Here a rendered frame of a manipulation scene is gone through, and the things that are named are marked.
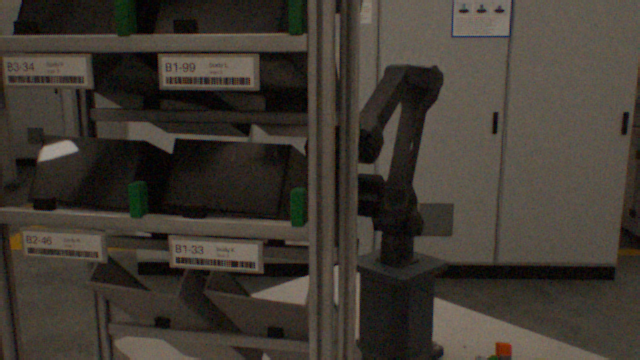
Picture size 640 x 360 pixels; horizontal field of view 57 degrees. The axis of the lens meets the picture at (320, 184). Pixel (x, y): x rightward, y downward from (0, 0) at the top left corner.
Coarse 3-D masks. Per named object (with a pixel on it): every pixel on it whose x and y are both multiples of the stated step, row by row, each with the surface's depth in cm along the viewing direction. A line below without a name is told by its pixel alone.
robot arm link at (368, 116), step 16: (400, 64) 105; (384, 80) 104; (400, 80) 103; (416, 80) 107; (432, 80) 109; (384, 96) 101; (400, 96) 104; (368, 112) 99; (384, 112) 100; (368, 128) 95; (368, 160) 96
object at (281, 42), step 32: (32, 224) 55; (64, 224) 55; (96, 224) 54; (128, 224) 53; (160, 224) 53; (192, 224) 52; (224, 224) 52; (256, 224) 51; (288, 224) 51; (288, 256) 69
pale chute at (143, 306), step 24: (96, 264) 72; (120, 264) 76; (96, 288) 71; (120, 288) 69; (144, 288) 81; (192, 288) 69; (144, 312) 75; (168, 312) 72; (192, 312) 70; (216, 312) 75
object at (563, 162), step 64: (512, 0) 352; (576, 0) 349; (512, 64) 358; (576, 64) 357; (512, 128) 367; (576, 128) 365; (512, 192) 375; (576, 192) 374; (512, 256) 384; (576, 256) 383
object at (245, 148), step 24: (192, 144) 59; (216, 144) 58; (240, 144) 57; (264, 144) 56; (288, 144) 56; (192, 168) 58; (216, 168) 58; (240, 168) 57; (264, 168) 56; (288, 168) 55; (168, 192) 59; (192, 192) 58; (216, 192) 57; (240, 192) 56; (264, 192) 55; (288, 192) 56; (216, 216) 58; (240, 216) 56; (264, 216) 55; (288, 216) 56; (336, 216) 70; (264, 240) 77; (288, 240) 72; (336, 240) 71
